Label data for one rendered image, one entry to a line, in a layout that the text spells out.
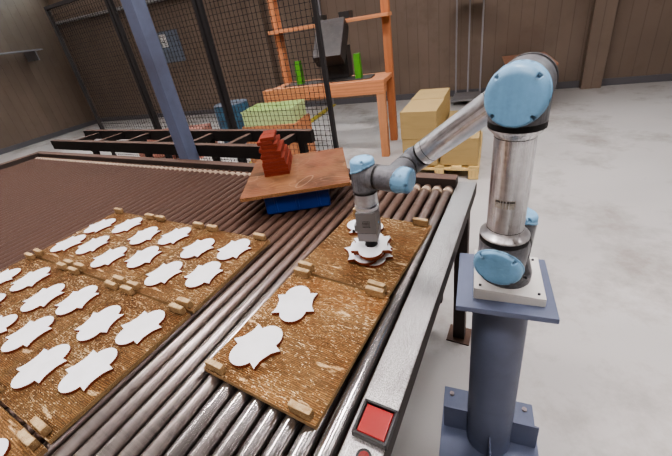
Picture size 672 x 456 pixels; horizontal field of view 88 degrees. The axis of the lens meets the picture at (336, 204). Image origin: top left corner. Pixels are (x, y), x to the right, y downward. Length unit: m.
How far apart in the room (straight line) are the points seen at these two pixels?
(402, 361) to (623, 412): 1.37
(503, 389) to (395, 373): 0.65
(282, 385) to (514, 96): 0.80
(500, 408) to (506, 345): 0.33
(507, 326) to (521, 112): 0.72
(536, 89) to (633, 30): 7.30
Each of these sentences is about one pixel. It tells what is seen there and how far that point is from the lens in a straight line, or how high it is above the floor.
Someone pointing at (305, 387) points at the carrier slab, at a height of 0.94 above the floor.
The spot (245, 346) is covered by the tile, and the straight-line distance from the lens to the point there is 1.03.
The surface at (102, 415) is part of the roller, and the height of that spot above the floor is 0.92.
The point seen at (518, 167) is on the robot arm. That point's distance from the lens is 0.85.
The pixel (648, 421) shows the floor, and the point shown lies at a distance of 2.18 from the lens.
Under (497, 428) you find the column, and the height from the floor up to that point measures 0.22.
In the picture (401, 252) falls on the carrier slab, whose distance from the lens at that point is 1.24.
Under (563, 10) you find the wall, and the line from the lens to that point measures 7.77.
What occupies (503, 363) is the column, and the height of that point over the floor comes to 0.59.
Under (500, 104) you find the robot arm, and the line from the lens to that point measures 0.78.
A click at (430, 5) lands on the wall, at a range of 7.69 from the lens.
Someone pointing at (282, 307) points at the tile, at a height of 0.95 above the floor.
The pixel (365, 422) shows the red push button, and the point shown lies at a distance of 0.86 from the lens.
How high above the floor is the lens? 1.67
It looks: 27 degrees down
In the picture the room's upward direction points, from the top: 9 degrees counter-clockwise
